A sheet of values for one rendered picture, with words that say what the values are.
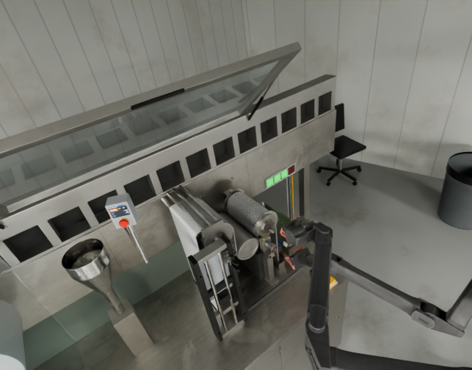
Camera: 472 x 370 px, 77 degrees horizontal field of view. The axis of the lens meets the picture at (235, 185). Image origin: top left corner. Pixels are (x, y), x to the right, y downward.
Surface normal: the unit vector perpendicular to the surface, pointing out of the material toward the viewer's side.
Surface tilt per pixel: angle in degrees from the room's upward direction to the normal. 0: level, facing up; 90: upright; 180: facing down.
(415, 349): 0
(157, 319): 0
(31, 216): 90
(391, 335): 0
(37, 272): 90
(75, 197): 90
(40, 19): 90
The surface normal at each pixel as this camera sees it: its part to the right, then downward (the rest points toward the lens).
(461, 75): -0.60, 0.53
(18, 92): 0.79, 0.26
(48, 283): 0.59, 0.40
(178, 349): -0.14, -0.80
